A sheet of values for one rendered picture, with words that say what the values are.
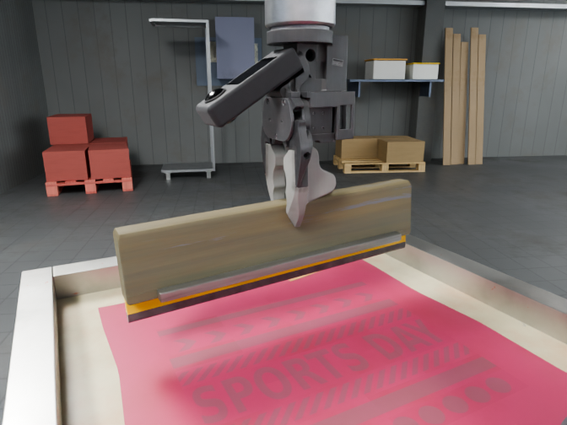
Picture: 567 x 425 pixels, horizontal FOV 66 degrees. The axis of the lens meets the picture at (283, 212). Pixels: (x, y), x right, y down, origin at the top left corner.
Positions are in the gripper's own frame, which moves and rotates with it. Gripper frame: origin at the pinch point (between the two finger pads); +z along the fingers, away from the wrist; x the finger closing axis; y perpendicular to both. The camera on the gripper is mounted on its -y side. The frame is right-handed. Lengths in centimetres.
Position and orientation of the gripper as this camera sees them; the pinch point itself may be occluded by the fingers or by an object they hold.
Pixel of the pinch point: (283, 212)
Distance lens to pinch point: 52.1
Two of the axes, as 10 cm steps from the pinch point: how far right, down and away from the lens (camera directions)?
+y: 8.9, -1.3, 4.4
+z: 0.1, 9.6, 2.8
